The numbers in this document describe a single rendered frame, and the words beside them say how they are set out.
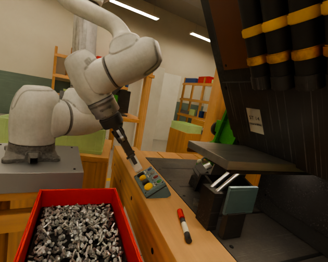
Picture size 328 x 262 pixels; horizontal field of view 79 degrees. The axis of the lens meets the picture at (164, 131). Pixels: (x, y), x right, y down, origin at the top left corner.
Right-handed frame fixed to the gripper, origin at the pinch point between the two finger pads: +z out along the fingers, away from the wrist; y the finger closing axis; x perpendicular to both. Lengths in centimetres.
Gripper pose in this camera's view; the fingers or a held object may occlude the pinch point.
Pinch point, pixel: (135, 162)
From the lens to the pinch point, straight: 76.3
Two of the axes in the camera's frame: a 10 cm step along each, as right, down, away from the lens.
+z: 3.9, 8.5, 3.6
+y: 3.8, 2.1, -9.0
